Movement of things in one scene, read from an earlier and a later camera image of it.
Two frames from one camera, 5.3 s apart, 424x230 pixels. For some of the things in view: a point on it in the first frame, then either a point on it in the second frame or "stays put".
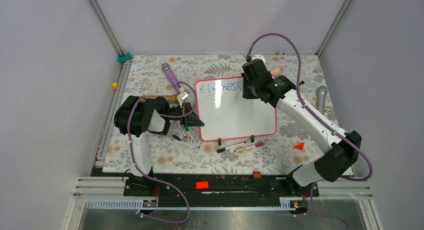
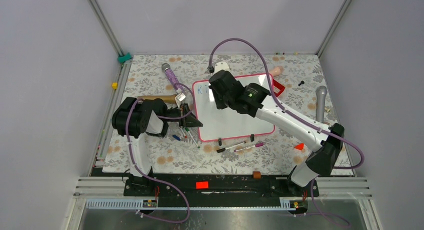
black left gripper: (192, 120) stays put
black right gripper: (246, 93) to (219, 105)
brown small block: (256, 175) stays put
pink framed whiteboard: (220, 106) stays put
